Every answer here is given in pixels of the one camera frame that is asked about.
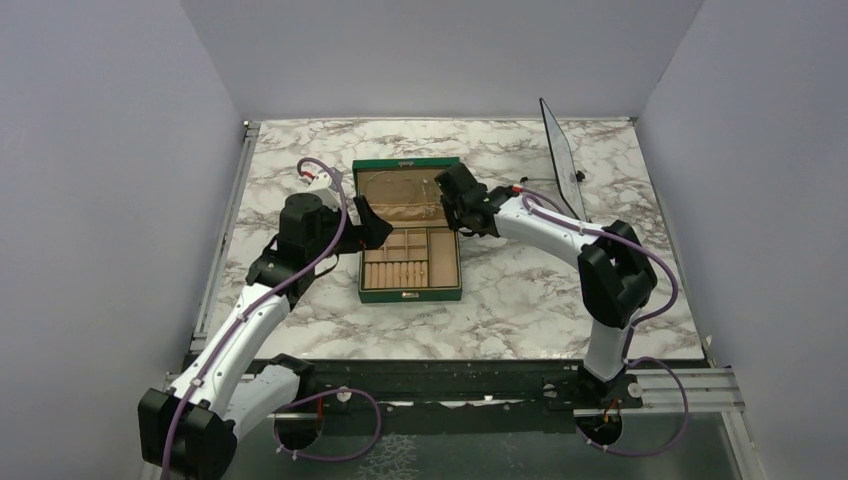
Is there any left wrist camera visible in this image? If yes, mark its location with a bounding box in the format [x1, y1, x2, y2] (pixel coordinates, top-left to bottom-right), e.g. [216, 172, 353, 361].
[302, 169, 342, 211]

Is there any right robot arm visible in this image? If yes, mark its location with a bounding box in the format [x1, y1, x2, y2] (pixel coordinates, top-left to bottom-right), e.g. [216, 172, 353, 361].
[435, 163, 657, 407]

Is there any small whiteboard on stand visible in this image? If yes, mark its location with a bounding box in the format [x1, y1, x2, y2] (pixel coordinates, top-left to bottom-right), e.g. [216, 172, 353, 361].
[519, 97, 589, 221]

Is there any silver bangle bracelet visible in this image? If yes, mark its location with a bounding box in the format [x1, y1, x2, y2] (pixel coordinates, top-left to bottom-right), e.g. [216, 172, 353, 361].
[363, 170, 417, 208]

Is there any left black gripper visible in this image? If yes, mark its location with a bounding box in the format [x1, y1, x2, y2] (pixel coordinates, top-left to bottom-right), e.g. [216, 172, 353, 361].
[308, 195, 393, 264]

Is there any aluminium frame rail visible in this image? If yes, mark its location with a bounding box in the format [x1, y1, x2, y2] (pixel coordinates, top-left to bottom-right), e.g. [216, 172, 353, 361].
[139, 119, 261, 480]

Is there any green jewelry box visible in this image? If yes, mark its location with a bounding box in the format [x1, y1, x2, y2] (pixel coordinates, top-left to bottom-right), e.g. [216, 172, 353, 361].
[352, 157, 463, 304]

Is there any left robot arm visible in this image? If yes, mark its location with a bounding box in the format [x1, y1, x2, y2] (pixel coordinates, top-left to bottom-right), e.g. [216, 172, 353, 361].
[138, 193, 393, 479]

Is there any silver chain necklace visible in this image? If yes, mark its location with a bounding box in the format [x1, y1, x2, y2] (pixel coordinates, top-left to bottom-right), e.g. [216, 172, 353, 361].
[418, 180, 446, 221]

